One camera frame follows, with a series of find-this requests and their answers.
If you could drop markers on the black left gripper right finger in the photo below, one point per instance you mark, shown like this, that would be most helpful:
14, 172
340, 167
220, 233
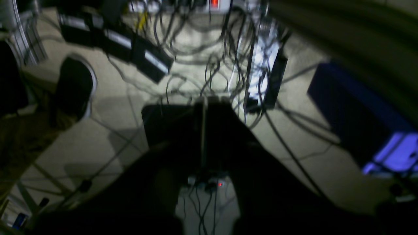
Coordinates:
272, 201

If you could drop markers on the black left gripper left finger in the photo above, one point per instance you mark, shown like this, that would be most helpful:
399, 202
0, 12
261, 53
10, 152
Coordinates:
144, 197

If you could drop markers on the blue box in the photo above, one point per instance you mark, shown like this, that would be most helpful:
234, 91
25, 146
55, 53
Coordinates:
380, 140

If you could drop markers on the black office chair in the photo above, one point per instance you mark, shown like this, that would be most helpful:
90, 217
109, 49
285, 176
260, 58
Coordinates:
72, 100

